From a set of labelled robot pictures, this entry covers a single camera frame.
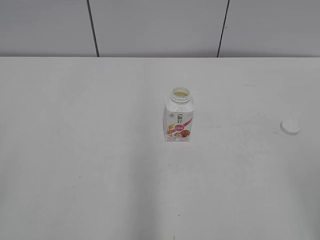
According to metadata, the white yili changqing yogurt bottle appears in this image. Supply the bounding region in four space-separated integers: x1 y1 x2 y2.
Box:
163 87 195 142

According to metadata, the white plastic bottle cap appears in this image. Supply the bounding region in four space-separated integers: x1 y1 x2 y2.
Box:
280 119 300 136

